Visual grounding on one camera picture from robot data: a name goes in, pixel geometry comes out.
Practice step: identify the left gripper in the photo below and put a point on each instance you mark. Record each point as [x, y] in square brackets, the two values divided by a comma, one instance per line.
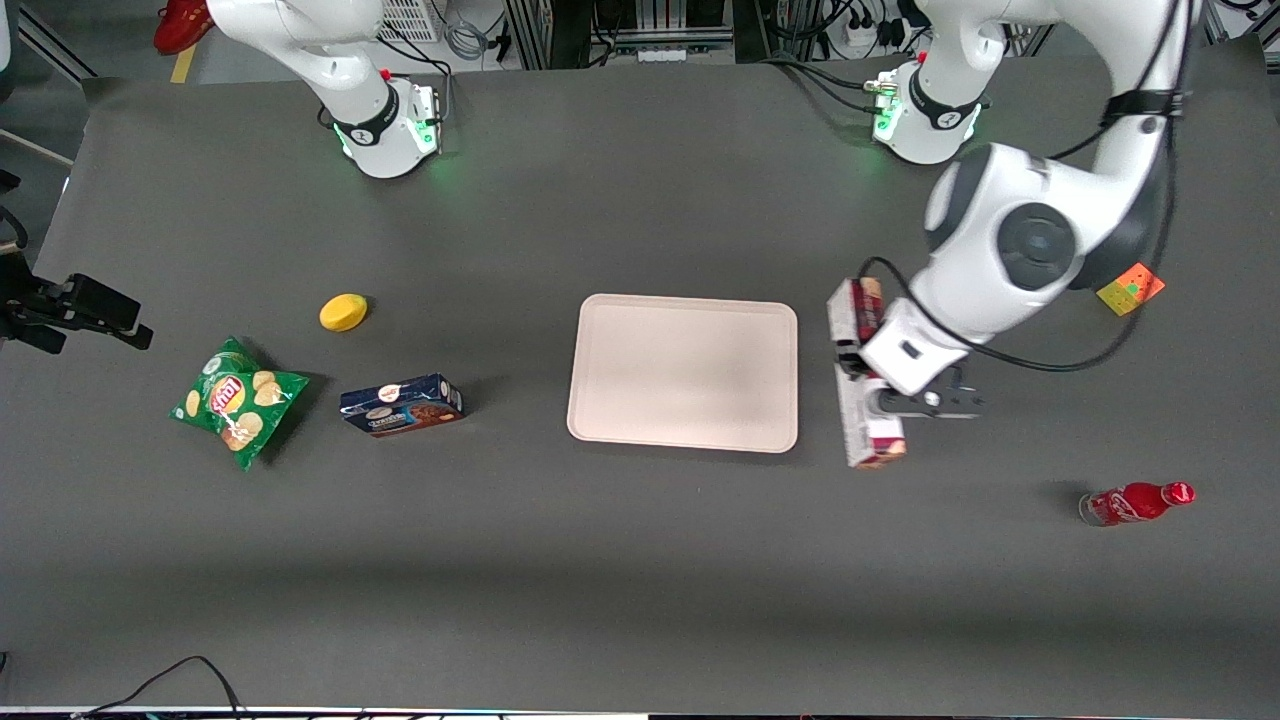
[851, 362]

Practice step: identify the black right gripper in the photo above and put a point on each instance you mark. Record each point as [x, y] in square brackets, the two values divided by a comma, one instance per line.
[62, 303]

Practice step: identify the red cookie box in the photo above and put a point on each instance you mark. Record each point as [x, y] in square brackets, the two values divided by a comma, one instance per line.
[868, 440]

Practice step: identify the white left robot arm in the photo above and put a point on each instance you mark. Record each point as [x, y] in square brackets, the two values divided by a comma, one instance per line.
[1035, 240]

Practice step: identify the beige plastic tray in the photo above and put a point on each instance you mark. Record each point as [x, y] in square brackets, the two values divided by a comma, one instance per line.
[680, 370]

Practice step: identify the blue cookie box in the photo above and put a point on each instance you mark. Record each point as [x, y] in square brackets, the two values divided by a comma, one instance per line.
[400, 410]

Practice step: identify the white perforated box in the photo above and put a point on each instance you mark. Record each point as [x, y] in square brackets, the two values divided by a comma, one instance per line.
[410, 18]

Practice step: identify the green chips bag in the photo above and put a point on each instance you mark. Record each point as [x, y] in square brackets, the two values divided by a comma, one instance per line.
[235, 405]

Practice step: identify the yellow lemon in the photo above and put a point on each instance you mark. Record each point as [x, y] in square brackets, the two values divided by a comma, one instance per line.
[343, 312]

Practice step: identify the colourful puzzle cube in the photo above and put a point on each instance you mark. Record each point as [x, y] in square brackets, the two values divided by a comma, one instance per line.
[1130, 290]

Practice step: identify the red soda bottle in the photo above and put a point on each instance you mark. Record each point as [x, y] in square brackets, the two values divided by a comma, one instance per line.
[1130, 503]

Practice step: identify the red shoe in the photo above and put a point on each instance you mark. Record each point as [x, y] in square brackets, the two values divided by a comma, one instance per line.
[183, 25]

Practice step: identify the white power strip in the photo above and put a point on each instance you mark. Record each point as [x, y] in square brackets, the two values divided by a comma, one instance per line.
[858, 33]

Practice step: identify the black equipment rack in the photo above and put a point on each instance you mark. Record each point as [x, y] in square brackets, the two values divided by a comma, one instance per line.
[630, 25]

